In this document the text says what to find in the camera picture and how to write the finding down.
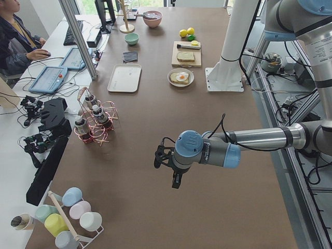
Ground wooden cutting board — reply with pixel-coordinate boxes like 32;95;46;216
171;41;202;67

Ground aluminium frame post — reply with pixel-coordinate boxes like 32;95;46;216
59;0;98;80

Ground black keyboard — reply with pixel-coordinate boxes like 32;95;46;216
63;20;83;46

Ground bottle in rack middle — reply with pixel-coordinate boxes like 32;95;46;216
93;105;107;124

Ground white wire cup rack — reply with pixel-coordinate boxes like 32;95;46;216
48;191;104;248

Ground yellow lemon right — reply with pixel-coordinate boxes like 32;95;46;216
187;27;195;35

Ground pink cup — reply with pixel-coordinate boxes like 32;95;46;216
69;200;91;220

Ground pink bowl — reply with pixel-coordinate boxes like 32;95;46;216
143;10;162;28

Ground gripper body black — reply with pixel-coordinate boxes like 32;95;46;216
155;145;187;174

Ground green bowl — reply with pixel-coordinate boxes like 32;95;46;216
124;33;139;45

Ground blue teach pendant far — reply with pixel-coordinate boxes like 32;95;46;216
60;47;85;71

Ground yellow lemon half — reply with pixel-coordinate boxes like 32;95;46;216
191;40;199;47

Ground grey cup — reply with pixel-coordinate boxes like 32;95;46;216
55;231;79;249

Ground yellow cup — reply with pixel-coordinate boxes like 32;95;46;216
44;213;69;237

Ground copper wire bottle rack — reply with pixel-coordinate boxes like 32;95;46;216
74;87;119;146

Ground bottle in rack front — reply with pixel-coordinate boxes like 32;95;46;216
75;115;88;135

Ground black metal tongs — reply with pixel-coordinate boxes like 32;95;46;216
176;44;201;50

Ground blue teach pendant near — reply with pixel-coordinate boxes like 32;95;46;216
29;66;68;93

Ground green pot on shelf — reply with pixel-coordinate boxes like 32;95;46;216
260;53;282;73

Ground bottle in rack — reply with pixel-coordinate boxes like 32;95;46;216
75;115;88;135
85;95;98;110
93;105;107;124

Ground fried egg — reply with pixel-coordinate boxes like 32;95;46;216
176;72;189;81

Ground black bar device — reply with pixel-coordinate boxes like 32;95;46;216
26;136;68;206

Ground yellow lemon left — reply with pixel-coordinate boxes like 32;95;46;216
179;29;187;38

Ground grey folded cloth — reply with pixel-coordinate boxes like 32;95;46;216
122;51;138;63

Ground beige serving tray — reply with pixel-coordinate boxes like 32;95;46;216
107;64;142;93

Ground white cup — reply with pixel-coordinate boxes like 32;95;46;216
79;212;102;231

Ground green lime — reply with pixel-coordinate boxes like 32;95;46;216
187;34;196;42

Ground bread slice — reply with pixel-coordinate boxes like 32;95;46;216
176;52;195;62
170;72;189;85

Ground green cup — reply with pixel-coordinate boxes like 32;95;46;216
35;204;59;223

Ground blue cup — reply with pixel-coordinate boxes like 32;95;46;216
62;187;82;207

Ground wooden mug tree stand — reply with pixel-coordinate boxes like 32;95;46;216
117;0;135;34

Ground blue teach pendant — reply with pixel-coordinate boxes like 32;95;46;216
29;66;68;93
60;47;85;71

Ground paper cup with metal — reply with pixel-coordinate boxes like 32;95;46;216
10;213;35;230

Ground black monitor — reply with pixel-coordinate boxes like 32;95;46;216
94;0;116;34

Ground bottle in rack back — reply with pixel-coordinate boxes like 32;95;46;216
85;95;98;110

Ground black gripper mount stand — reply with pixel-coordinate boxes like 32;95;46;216
38;98;72;140

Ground white round plate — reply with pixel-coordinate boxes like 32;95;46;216
167;68;195;88

